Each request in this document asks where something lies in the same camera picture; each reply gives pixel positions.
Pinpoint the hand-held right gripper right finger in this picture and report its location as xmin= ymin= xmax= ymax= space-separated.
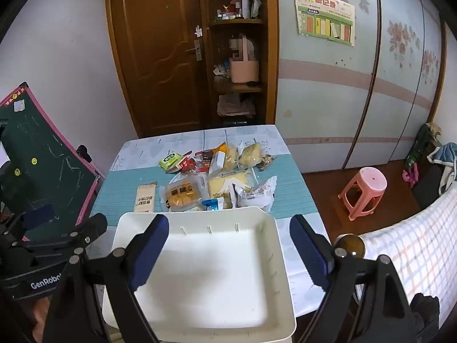
xmin=290 ymin=215 xmax=422 ymax=343

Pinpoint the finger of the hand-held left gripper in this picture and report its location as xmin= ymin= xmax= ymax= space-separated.
xmin=53 ymin=213 xmax=108 ymax=258
xmin=7 ymin=204 xmax=55 ymax=244

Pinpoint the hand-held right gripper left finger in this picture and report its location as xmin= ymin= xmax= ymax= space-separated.
xmin=43 ymin=214 xmax=170 ymax=343

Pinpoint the beige long snack packet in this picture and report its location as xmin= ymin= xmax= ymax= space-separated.
xmin=135 ymin=181 xmax=158 ymax=212

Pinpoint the white plastic tray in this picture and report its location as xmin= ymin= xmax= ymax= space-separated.
xmin=103 ymin=206 xmax=297 ymax=343

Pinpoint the yellow cracker packet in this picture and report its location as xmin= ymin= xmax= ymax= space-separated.
xmin=164 ymin=176 xmax=204 ymax=212

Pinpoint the blue small snack packet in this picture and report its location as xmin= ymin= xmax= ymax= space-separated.
xmin=201 ymin=198 xmax=225 ymax=212

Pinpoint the clear white snack packet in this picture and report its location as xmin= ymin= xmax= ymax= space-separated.
xmin=233 ymin=175 xmax=278 ymax=211

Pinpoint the red white snack packet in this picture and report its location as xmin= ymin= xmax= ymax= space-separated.
xmin=196 ymin=151 xmax=226 ymax=177

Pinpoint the brown round bedpost knob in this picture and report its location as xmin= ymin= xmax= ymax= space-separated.
xmin=333 ymin=234 xmax=366 ymax=258

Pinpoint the pink framed green chalkboard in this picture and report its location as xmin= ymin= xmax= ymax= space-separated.
xmin=0 ymin=82 xmax=106 ymax=242

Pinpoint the pink plastic stool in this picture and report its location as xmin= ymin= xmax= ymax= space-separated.
xmin=338 ymin=167 xmax=388 ymax=221

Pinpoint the green snack packet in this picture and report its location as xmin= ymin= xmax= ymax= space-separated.
xmin=159 ymin=151 xmax=184 ymax=171

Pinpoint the dark small snack packet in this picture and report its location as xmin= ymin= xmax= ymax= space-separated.
xmin=258 ymin=154 xmax=278 ymax=171

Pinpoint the pale yellow cake packet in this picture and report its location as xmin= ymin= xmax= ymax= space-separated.
xmin=207 ymin=171 xmax=251 ymax=201

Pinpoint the checked bed blanket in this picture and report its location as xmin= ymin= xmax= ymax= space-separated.
xmin=356 ymin=185 xmax=457 ymax=331

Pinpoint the yellow bread packet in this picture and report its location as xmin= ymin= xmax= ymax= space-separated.
xmin=237 ymin=142 xmax=265 ymax=168
xmin=213 ymin=142 xmax=239 ymax=172

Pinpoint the pink toy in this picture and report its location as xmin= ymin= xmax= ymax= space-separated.
xmin=402 ymin=166 xmax=420 ymax=187

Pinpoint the dark cloth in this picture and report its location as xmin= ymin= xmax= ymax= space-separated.
xmin=410 ymin=292 xmax=441 ymax=343

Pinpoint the dark box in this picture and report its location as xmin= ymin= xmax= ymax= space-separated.
xmin=412 ymin=166 xmax=448 ymax=208

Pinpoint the black box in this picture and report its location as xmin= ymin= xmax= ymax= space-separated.
xmin=213 ymin=116 xmax=251 ymax=127

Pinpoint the green bag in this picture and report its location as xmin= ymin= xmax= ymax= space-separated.
xmin=405 ymin=123 xmax=442 ymax=169

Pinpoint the flower print wardrobe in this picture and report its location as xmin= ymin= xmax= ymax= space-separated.
xmin=274 ymin=0 xmax=448 ymax=173

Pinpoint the pink folded cloth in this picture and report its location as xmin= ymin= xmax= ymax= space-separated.
xmin=217 ymin=95 xmax=256 ymax=117

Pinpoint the brown wooden door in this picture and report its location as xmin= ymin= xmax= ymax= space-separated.
xmin=105 ymin=0 xmax=212 ymax=139

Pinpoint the pink plastic basket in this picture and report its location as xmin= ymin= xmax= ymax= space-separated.
xmin=229 ymin=36 xmax=260 ymax=83

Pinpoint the wooden corner shelf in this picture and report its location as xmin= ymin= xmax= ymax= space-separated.
xmin=203 ymin=0 xmax=280 ymax=128

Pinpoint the group of small bottles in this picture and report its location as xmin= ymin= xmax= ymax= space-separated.
xmin=214 ymin=0 xmax=265 ymax=21

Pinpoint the green yellow wall poster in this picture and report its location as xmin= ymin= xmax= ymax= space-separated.
xmin=293 ymin=0 xmax=356 ymax=47

